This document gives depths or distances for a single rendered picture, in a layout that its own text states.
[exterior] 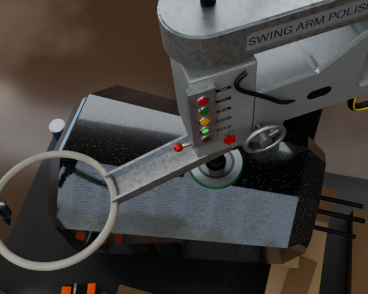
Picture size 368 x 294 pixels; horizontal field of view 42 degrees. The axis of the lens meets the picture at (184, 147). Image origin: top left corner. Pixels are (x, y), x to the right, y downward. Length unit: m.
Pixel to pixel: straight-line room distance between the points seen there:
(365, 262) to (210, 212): 0.96
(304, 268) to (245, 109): 1.13
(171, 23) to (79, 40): 2.46
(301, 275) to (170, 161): 0.92
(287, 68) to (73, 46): 2.33
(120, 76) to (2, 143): 0.89
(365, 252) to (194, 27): 1.75
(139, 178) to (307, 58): 0.77
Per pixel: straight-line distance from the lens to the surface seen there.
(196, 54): 1.21
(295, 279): 2.39
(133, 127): 2.08
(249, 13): 1.22
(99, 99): 2.20
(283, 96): 1.52
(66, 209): 2.16
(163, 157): 1.84
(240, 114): 1.48
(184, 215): 1.99
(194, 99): 1.30
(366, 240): 2.66
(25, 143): 3.22
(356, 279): 2.58
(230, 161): 1.93
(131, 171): 1.87
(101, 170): 1.90
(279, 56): 1.53
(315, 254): 2.45
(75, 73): 3.44
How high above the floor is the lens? 2.55
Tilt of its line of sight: 60 degrees down
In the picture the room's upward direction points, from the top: 9 degrees counter-clockwise
